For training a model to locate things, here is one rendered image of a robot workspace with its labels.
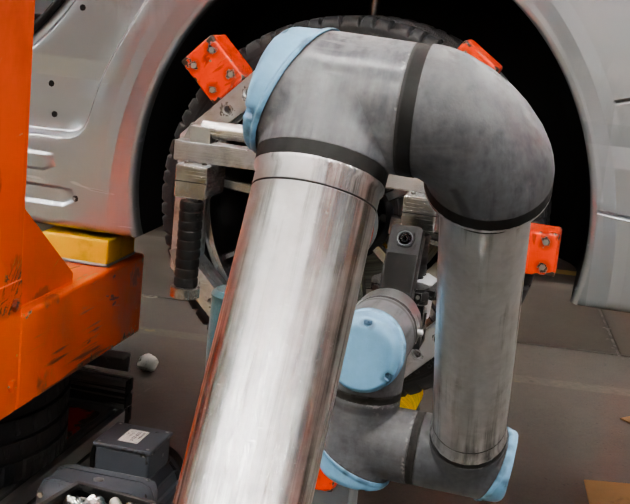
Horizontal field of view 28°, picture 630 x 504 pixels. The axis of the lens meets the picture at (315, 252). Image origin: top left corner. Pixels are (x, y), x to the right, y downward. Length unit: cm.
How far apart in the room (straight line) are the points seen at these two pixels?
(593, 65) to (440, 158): 106
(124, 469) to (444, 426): 88
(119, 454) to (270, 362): 120
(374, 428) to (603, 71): 82
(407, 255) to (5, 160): 61
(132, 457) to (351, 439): 73
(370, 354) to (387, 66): 50
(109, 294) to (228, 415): 134
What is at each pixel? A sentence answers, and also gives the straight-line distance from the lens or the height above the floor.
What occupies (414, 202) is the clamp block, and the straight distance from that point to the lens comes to 176.
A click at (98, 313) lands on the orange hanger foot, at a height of 61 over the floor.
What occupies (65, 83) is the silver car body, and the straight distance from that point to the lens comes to 234.
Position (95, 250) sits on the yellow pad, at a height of 71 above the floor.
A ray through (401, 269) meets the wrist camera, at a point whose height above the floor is 87.
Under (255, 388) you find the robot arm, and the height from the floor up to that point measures 91.
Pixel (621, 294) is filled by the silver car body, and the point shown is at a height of 77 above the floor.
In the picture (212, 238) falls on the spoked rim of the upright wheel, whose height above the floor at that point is 78.
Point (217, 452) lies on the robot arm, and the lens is 100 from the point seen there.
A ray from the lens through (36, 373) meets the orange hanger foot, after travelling 209.
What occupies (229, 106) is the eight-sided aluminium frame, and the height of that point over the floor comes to 102.
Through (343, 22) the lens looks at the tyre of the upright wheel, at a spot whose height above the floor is 117.
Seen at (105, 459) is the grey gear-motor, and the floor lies 40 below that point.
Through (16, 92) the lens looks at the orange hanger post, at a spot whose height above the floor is 103.
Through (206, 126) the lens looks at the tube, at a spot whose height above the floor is 100.
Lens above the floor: 123
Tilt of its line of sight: 12 degrees down
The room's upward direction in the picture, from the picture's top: 6 degrees clockwise
